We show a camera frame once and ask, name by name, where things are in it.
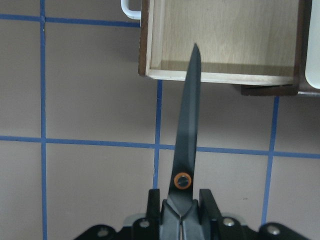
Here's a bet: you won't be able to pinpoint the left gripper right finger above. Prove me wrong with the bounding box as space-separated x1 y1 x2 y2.
199 189 221 240

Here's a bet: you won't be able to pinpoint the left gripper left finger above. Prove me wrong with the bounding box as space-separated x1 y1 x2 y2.
146 189 161 240

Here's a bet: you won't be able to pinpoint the orange grey scissors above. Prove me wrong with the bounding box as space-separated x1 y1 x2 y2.
159 45 201 240

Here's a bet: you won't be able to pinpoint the dark wooden drawer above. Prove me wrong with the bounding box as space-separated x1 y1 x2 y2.
138 0 313 96

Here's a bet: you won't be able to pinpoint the white drawer handle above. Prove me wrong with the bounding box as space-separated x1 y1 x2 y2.
120 0 141 20

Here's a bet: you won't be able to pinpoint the white plastic tray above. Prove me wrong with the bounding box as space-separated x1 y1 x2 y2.
305 0 320 89

